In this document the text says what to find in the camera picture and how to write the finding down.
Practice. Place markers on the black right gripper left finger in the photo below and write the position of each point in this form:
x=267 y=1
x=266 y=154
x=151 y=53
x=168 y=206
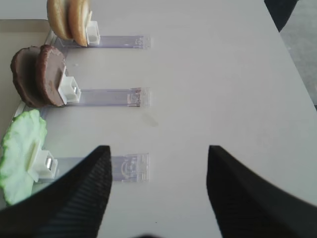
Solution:
x=71 y=207

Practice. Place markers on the upright bread bun slice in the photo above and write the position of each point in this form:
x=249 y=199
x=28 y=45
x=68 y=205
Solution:
x=57 y=13

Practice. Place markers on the green lettuce leaf in rack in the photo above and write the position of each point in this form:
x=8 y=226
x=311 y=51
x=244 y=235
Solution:
x=17 y=148

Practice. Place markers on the brown meat patty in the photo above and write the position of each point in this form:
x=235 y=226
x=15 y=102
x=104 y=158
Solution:
x=50 y=66
x=24 y=76

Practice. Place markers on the front brown meat patty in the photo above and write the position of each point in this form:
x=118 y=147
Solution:
x=50 y=66

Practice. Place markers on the white pusher block lettuce lane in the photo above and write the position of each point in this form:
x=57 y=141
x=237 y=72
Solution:
x=42 y=165

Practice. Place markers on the rear brown meat patty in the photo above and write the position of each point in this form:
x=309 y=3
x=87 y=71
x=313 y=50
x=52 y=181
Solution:
x=24 y=76

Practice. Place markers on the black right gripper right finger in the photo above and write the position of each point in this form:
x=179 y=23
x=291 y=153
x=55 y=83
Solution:
x=247 y=206

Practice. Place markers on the clear right food rack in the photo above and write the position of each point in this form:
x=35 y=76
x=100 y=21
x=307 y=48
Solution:
x=129 y=168

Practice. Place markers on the white pusher block bread lane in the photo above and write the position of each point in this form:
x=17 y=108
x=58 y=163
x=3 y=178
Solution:
x=92 y=33

